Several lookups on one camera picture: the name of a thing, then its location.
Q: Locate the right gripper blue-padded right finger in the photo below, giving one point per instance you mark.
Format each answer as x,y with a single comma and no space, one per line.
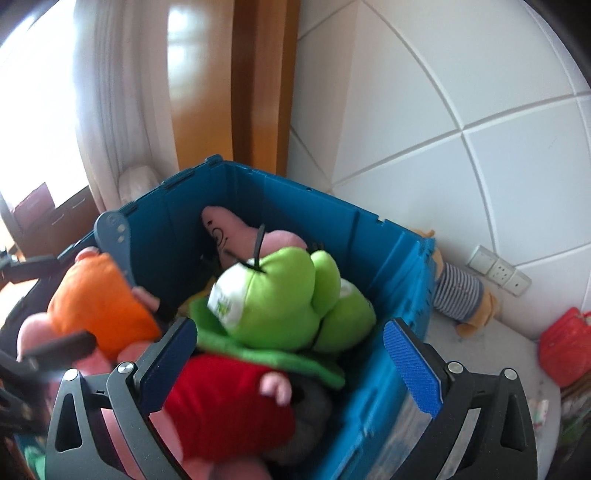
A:
425,368

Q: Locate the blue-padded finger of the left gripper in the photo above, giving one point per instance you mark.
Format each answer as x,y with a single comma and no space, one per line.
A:
61,353
17,271

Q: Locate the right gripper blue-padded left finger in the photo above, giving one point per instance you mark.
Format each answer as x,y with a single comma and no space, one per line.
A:
78,442

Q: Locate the pink pig plush orange dress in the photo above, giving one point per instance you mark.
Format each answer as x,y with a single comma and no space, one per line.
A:
94,296

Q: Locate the pink pig plush red dress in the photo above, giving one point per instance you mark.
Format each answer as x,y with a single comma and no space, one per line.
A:
222,415

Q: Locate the green frog plush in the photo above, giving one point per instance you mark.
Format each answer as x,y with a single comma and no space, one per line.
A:
290,311

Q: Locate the grey plush toy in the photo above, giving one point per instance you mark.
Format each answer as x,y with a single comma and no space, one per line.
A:
312,409

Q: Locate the small pink white box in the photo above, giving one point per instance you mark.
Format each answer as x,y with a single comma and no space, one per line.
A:
539,410

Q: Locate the red plastic toy case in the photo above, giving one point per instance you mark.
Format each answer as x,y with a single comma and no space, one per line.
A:
564,348

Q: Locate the blue plastic storage crate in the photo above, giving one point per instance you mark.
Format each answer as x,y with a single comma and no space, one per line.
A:
174,259

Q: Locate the brown bear plush striped shirt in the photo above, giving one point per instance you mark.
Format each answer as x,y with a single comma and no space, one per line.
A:
462,297

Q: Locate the pink starfish plush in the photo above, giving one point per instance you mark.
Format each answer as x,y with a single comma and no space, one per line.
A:
230,233

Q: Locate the white wall socket panel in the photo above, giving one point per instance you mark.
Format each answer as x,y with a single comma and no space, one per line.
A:
498,271

